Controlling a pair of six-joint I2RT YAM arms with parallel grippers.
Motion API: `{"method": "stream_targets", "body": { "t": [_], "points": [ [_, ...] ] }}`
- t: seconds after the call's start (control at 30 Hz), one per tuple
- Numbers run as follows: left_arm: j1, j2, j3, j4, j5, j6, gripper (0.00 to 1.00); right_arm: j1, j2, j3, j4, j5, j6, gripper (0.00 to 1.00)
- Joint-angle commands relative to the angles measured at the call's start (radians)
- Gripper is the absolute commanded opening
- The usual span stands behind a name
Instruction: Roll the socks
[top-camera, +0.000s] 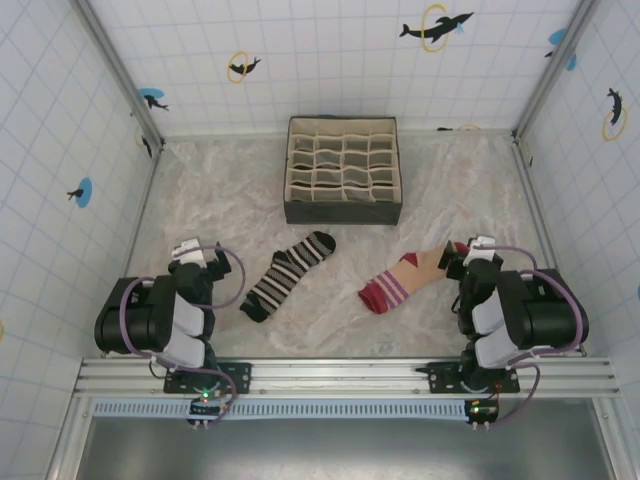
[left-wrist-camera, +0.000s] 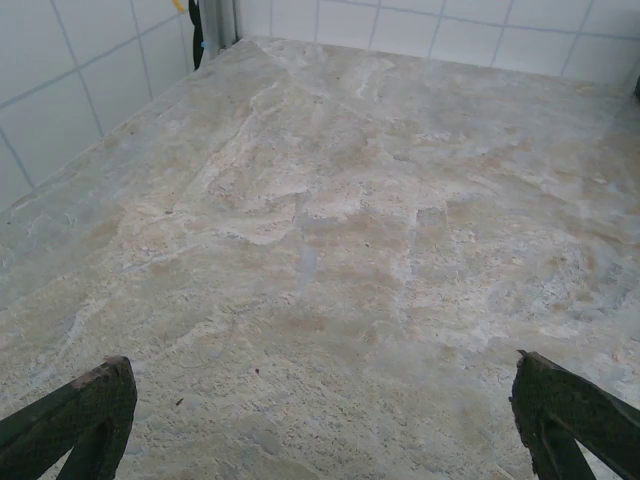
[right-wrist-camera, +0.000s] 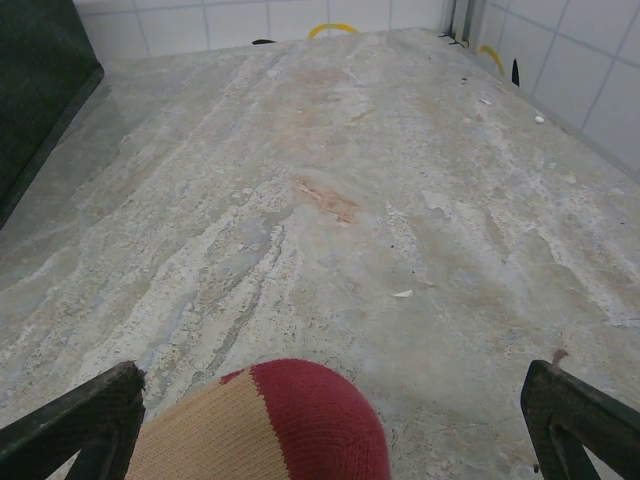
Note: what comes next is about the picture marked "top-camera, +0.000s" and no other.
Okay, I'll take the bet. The beige red purple sock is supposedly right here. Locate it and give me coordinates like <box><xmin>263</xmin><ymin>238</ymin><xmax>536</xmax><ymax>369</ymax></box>
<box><xmin>357</xmin><ymin>241</ymin><xmax>470</xmax><ymax>315</ymax></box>

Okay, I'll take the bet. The black white striped sock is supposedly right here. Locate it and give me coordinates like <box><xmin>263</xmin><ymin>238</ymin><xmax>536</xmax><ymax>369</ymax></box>
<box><xmin>239</xmin><ymin>230</ymin><xmax>337</xmax><ymax>324</ymax></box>

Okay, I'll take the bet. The grey fabric divider organizer box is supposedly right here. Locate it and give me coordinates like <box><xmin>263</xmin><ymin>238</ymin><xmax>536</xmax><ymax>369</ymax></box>
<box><xmin>283</xmin><ymin>115</ymin><xmax>404</xmax><ymax>226</ymax></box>

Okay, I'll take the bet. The marble pattern table cover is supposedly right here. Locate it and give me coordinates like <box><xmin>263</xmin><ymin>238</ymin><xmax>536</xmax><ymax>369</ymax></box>
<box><xmin>104</xmin><ymin>135</ymin><xmax>584</xmax><ymax>359</ymax></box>

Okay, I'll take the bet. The dolphin blue oval sticker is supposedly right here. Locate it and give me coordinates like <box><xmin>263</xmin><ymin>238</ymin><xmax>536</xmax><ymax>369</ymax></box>
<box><xmin>137</xmin><ymin>87</ymin><xmax>170</xmax><ymax>112</ymax></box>
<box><xmin>543</xmin><ymin>28</ymin><xmax>578</xmax><ymax>71</ymax></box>
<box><xmin>66</xmin><ymin>177</ymin><xmax>95</xmax><ymax>208</ymax></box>

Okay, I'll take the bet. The grey metal sheet panel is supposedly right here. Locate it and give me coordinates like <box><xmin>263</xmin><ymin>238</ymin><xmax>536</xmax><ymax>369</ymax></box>
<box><xmin>74</xmin><ymin>399</ymin><xmax>621</xmax><ymax>480</ymax></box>

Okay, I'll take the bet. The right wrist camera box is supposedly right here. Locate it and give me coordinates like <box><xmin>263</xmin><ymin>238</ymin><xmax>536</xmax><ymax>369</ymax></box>
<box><xmin>467</xmin><ymin>236</ymin><xmax>504</xmax><ymax>265</ymax></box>

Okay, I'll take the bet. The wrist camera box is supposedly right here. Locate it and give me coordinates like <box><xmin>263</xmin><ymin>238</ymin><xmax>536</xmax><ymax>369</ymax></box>
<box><xmin>467</xmin><ymin>236</ymin><xmax>504</xmax><ymax>265</ymax></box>
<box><xmin>171</xmin><ymin>238</ymin><xmax>207</xmax><ymax>265</ymax></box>

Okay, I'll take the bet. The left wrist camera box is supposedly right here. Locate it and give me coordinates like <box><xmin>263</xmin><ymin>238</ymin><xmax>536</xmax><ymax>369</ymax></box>
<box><xmin>171</xmin><ymin>238</ymin><xmax>207</xmax><ymax>265</ymax></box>

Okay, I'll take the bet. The aluminium frame side rail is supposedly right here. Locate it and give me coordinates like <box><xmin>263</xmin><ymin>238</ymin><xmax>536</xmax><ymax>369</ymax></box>
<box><xmin>512</xmin><ymin>137</ymin><xmax>586</xmax><ymax>357</ymax></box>
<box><xmin>102</xmin><ymin>142</ymin><xmax>166</xmax><ymax>359</ymax></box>

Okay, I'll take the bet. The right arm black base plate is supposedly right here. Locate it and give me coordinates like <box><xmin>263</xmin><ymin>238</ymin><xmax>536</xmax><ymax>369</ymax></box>
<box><xmin>427</xmin><ymin>360</ymin><xmax>521</xmax><ymax>395</ymax></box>

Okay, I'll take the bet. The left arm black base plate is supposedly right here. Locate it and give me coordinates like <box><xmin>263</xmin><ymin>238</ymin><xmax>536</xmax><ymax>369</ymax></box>
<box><xmin>163</xmin><ymin>360</ymin><xmax>253</xmax><ymax>395</ymax></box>

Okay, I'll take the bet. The aluminium frame back rail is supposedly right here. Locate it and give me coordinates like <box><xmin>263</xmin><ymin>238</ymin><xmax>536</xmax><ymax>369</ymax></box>
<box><xmin>160</xmin><ymin>129</ymin><xmax>516</xmax><ymax>142</ymax></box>

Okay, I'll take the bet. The aluminium mounting rail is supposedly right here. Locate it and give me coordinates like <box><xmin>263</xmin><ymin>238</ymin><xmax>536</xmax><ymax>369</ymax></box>
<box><xmin>73</xmin><ymin>356</ymin><xmax>621</xmax><ymax>400</ymax></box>

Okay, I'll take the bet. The light blue slotted cable duct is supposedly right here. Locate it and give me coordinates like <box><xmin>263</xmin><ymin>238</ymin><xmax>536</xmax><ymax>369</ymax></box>
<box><xmin>92</xmin><ymin>398</ymin><xmax>501</xmax><ymax>420</ymax></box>

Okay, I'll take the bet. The aluminium frame post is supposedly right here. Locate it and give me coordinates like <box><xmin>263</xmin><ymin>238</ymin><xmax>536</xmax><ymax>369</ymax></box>
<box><xmin>73</xmin><ymin>0</ymin><xmax>166</xmax><ymax>151</ymax></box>
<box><xmin>512</xmin><ymin>0</ymin><xmax>601</xmax><ymax>144</ymax></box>

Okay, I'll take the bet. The large dolphin yellow ring sticker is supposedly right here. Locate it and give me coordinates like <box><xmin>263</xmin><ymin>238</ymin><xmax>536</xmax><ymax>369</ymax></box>
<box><xmin>398</xmin><ymin>3</ymin><xmax>475</xmax><ymax>54</ymax></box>

